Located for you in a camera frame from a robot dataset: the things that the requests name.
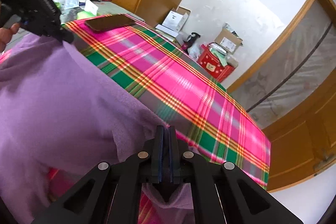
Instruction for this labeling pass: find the brown cardboard box with label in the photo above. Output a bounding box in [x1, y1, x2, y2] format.
[215, 23, 243, 54]

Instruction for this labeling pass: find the white cardboard box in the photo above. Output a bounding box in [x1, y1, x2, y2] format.
[155, 7, 191, 38]

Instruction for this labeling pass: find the grey zippered door curtain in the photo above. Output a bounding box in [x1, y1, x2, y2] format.
[232, 1, 335, 129]

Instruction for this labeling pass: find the green tissue pack with tissue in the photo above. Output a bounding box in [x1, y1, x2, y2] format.
[76, 0, 98, 19]

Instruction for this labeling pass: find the wooden door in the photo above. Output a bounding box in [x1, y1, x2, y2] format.
[263, 72, 335, 192]

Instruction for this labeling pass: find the black smartphone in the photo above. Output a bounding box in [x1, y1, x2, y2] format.
[84, 14, 136, 32]

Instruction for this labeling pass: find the person's left hand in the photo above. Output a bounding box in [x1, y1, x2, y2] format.
[0, 23, 20, 53]

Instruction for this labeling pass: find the floral side table cover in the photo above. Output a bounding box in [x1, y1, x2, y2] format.
[53, 0, 145, 24]

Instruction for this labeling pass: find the pink green plaid tablecloth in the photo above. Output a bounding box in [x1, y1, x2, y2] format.
[0, 13, 272, 224]

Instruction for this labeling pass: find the purple fleece garment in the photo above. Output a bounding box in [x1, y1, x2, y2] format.
[0, 32, 197, 224]

